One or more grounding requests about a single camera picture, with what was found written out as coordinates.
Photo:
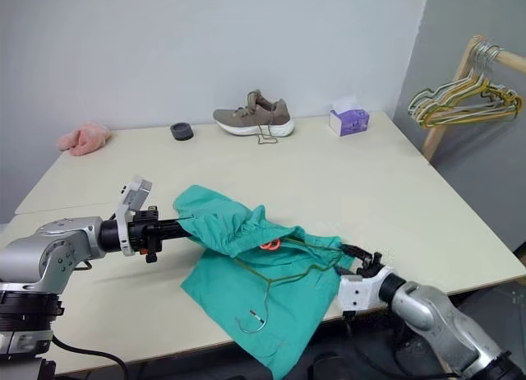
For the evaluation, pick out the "bunch of coloured hangers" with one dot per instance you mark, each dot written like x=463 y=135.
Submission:
x=464 y=93

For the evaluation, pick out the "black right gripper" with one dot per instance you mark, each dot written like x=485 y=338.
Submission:
x=370 y=265

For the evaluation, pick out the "brown sneaker with white sole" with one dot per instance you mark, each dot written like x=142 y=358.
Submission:
x=255 y=119

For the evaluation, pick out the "wooden clothes rack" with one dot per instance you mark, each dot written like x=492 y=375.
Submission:
x=437 y=135

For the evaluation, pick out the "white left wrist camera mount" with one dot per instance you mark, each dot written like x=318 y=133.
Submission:
x=137 y=191

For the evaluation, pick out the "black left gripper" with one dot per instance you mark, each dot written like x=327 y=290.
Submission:
x=146 y=232

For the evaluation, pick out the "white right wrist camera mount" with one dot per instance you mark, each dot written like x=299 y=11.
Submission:
x=359 y=291

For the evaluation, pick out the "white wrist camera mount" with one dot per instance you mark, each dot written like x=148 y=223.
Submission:
x=359 y=291
x=137 y=191

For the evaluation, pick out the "green cloth garment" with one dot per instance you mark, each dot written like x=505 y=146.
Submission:
x=255 y=302

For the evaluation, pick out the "pink cloth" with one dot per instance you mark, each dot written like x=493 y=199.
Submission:
x=84 y=139

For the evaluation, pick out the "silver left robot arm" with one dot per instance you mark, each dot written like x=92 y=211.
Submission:
x=49 y=252

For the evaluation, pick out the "purple tissue box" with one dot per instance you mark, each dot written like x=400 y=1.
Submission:
x=349 y=121

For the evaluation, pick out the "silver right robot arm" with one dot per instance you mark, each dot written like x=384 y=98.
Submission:
x=439 y=314

